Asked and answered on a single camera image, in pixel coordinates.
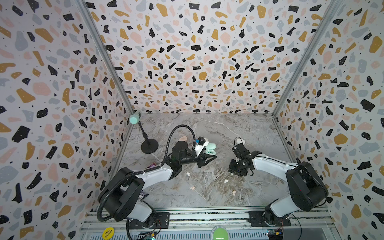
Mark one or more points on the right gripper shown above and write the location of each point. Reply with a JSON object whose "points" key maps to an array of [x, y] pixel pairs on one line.
{"points": [[237, 163]]}

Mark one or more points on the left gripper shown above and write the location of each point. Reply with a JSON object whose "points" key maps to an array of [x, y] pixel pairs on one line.
{"points": [[201, 160]]}

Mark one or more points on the mint green charging case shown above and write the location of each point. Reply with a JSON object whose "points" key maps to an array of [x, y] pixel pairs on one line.
{"points": [[210, 149]]}

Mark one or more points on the white charging case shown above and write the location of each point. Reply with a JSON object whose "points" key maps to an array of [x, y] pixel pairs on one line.
{"points": [[241, 141]]}

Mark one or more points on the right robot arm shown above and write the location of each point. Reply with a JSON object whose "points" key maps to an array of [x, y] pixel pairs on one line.
{"points": [[306, 189]]}

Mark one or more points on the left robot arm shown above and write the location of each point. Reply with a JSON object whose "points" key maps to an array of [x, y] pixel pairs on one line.
{"points": [[120, 199]]}

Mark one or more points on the microphone on black stand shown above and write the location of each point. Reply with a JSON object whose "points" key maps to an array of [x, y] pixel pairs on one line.
{"points": [[148, 146]]}

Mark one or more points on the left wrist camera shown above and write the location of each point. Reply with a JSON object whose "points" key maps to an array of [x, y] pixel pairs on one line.
{"points": [[200, 145]]}

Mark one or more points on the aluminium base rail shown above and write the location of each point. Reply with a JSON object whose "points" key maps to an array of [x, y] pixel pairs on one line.
{"points": [[242, 223]]}

